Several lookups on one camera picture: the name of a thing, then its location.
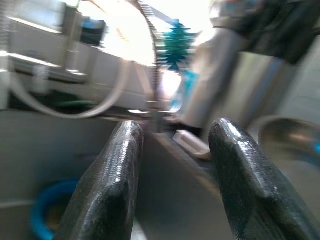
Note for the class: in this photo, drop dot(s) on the white tube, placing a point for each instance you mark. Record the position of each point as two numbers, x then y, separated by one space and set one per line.
75 115

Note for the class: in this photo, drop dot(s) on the black window sill device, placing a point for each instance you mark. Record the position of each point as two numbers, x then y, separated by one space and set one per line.
92 32

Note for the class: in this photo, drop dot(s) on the green scouring sponge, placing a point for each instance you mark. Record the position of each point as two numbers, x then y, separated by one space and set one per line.
75 103

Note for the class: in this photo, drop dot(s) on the large steel plate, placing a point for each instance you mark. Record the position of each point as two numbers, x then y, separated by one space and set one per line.
287 135

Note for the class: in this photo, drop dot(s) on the teal bottle brush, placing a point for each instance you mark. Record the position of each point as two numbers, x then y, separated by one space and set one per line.
177 47

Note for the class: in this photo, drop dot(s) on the stainless steel sink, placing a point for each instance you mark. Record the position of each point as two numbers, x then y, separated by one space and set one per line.
162 200

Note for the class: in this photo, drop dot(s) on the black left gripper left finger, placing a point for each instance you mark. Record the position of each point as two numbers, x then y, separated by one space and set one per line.
105 190

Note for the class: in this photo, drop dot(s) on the chrome sink faucet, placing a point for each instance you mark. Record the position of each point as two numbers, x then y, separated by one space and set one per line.
71 50

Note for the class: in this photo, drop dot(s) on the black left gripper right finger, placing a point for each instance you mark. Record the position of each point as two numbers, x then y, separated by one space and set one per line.
255 190

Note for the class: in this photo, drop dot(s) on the blue plastic bowl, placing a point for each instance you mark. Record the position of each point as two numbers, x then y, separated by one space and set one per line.
40 207

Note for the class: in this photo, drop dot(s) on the white plastic clip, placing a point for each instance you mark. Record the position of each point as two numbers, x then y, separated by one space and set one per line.
192 145

